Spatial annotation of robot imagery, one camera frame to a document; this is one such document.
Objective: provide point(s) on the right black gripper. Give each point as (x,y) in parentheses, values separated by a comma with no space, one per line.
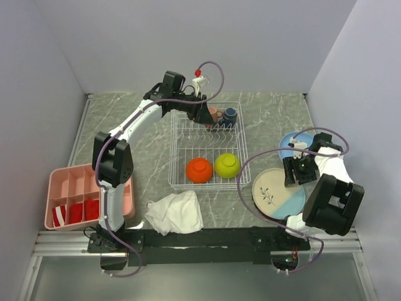
(291,163)

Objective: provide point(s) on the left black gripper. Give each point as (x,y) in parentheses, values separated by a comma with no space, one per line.
(200,113)

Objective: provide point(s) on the pink printed ceramic mug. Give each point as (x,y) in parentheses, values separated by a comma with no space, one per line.
(216,114)

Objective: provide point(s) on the dark blue ceramic mug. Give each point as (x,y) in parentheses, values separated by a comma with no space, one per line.
(229,118)

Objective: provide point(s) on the beige blue leaf plate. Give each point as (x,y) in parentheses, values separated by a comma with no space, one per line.
(273,198)

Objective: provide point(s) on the orange bowl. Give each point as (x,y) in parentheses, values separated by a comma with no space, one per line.
(199,170)

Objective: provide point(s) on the yellow-green bowl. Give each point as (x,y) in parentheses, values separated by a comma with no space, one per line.
(227,165)

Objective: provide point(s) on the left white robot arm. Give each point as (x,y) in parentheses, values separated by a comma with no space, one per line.
(112,155)

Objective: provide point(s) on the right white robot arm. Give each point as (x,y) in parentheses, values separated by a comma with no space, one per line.
(334,202)

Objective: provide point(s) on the dark red plate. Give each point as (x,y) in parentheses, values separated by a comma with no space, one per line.
(266,216)

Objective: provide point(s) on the black base beam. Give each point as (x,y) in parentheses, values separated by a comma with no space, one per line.
(220,245)

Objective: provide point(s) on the white cloth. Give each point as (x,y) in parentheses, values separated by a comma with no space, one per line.
(175,213)

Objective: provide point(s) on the red item in tray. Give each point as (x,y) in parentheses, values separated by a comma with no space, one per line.
(76,213)
(91,209)

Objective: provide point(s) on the pink compartment tray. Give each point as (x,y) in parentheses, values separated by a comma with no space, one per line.
(68,186)

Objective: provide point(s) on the red white striped item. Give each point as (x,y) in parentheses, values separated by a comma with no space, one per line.
(59,216)

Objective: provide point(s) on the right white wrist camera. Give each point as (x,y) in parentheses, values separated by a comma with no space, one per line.
(299,147)

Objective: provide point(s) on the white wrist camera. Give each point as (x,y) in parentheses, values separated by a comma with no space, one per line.
(198,83)
(299,147)

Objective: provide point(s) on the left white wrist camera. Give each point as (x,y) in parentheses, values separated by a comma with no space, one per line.
(198,83)

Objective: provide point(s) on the white wire dish rack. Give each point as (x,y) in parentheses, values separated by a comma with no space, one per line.
(190,140)

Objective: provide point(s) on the aluminium rail frame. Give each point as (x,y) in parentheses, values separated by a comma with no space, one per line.
(75,243)

